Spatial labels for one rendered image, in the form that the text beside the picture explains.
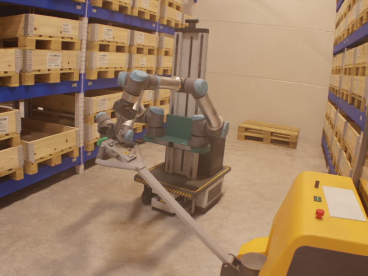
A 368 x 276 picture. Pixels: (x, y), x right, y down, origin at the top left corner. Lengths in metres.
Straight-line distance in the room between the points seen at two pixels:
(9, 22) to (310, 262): 3.13
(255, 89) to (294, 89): 0.88
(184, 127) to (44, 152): 1.47
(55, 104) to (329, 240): 3.70
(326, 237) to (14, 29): 3.02
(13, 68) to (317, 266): 2.72
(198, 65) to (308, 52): 4.39
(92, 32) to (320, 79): 4.90
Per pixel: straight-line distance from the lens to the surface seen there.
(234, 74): 7.16
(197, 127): 2.75
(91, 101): 3.86
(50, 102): 4.31
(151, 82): 1.71
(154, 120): 2.98
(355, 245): 1.28
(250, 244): 2.13
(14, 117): 3.00
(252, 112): 7.14
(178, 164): 3.21
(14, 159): 3.09
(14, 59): 2.97
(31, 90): 3.20
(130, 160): 1.78
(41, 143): 3.31
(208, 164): 3.18
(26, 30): 3.09
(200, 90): 2.20
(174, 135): 3.06
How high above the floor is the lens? 1.47
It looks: 13 degrees down
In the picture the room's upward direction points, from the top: 4 degrees clockwise
